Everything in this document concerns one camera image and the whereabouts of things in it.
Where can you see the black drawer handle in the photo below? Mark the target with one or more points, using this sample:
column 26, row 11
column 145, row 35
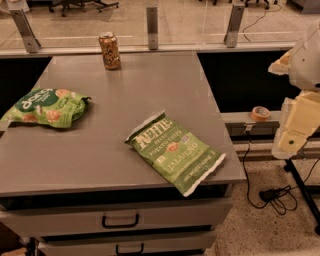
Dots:
column 119, row 222
column 134, row 250

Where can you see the upper grey drawer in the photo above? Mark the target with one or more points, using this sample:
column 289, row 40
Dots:
column 87, row 220

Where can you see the black upper drawer handle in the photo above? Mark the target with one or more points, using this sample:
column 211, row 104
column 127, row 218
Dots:
column 119, row 222

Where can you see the black stand leg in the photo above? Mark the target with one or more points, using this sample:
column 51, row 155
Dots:
column 306, row 193

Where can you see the grey drawer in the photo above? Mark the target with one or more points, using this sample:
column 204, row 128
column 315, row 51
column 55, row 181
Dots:
column 87, row 220
column 167, row 244

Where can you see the green Kettle jalapeno chip bag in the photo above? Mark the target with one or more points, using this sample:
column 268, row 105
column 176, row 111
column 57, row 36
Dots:
column 174, row 152

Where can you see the roll of brown tape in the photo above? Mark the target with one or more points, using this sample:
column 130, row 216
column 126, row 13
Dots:
column 260, row 114

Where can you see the metal railing post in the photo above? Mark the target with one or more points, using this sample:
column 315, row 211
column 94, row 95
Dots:
column 231, row 36
column 31, row 43
column 152, row 27

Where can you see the orange soda can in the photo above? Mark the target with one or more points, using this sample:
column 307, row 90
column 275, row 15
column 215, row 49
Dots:
column 109, row 47

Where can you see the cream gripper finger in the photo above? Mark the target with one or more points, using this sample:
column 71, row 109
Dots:
column 300, row 118
column 281, row 65

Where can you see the black office chair base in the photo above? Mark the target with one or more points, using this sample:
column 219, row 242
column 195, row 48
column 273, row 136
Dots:
column 66, row 4

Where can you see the green rice chip bag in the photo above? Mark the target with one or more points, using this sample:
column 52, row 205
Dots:
column 57, row 108

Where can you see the left metal railing post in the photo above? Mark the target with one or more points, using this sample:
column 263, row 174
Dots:
column 31, row 43

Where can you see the middle metal railing post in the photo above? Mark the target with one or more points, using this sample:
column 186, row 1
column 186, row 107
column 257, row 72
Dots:
column 152, row 27

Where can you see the black lower drawer handle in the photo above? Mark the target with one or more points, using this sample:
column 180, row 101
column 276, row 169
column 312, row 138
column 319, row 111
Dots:
column 134, row 250

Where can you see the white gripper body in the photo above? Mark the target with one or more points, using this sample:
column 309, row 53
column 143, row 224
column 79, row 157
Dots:
column 307, row 65

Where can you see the lower grey drawer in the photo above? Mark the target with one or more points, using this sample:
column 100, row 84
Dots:
column 167, row 244

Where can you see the black floor cable background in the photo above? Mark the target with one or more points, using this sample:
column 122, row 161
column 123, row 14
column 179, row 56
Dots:
column 262, row 25

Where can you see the right metal railing post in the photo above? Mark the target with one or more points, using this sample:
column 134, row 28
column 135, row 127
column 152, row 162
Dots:
column 231, row 36

